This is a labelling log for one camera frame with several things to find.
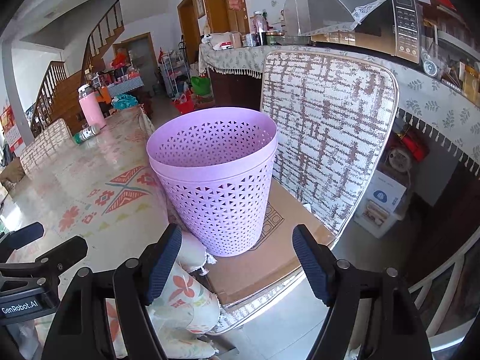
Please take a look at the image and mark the patterned chair far side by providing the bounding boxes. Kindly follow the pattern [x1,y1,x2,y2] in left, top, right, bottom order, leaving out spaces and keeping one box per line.
[19,119,74,175]

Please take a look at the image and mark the cardboard sheet on chair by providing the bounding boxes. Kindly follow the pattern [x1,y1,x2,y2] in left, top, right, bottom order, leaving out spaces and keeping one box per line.
[207,180,335,307]

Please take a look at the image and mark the green capped small jar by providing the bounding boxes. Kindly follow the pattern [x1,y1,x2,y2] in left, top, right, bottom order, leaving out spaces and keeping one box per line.
[73,124,101,145]

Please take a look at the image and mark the pink thermos bottle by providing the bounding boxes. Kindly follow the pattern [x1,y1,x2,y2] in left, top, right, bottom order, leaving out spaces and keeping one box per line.
[78,84,107,129]

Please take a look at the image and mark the wooden staircase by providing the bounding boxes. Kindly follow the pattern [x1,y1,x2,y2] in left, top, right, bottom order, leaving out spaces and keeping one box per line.
[30,1,125,137]

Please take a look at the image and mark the purple perforated waste basket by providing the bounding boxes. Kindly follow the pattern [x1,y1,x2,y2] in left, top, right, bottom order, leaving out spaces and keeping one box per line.
[146,107,278,257]

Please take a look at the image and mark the leaf pattern counter cloth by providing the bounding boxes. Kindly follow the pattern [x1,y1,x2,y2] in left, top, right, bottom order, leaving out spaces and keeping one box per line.
[199,45,479,175]

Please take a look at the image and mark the patterned chair near basket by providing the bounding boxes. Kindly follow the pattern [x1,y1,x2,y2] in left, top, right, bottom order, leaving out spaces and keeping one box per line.
[209,49,400,334]

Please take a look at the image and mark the microwave oven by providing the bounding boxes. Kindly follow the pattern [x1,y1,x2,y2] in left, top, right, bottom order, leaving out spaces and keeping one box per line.
[311,0,421,64]

